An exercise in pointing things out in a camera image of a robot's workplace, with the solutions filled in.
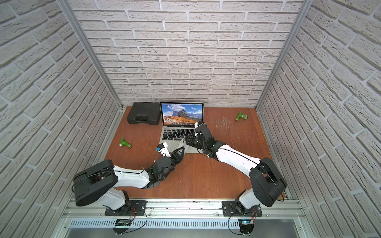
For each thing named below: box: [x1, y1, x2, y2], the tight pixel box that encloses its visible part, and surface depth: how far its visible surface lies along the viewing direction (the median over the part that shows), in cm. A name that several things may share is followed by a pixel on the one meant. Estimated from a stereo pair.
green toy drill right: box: [235, 111, 249, 122], surface depth 112 cm
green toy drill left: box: [119, 137, 132, 148], surface depth 99 cm
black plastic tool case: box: [126, 102, 161, 125], surface depth 109 cm
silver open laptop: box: [159, 102, 204, 154], surface depth 102 cm
